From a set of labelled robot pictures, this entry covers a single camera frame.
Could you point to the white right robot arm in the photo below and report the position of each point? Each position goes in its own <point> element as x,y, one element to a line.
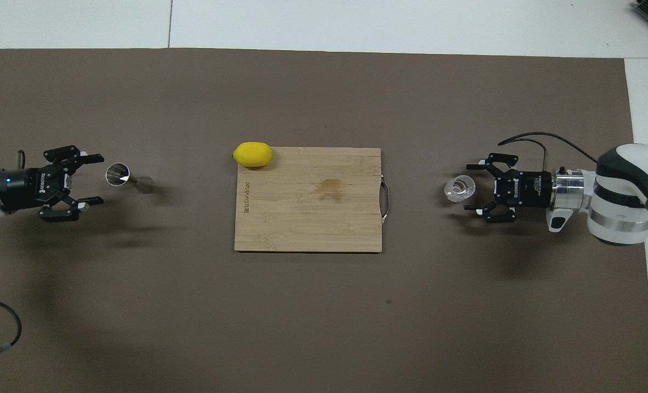
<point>629,180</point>

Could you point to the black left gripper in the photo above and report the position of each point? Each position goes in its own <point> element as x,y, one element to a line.
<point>24,188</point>

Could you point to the steel jigger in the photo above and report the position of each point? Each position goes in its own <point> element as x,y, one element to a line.
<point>118,174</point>

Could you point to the yellow lemon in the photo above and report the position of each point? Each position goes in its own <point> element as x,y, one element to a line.
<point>253,154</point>

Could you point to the clear shot glass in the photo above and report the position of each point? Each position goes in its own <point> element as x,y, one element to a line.
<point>459,189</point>

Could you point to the wooden cutting board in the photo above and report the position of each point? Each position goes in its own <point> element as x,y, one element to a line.
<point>313,218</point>

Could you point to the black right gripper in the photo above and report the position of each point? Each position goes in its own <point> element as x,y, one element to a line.
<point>526,188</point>

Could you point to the brown table mat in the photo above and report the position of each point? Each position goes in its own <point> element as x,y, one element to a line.
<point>193,316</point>

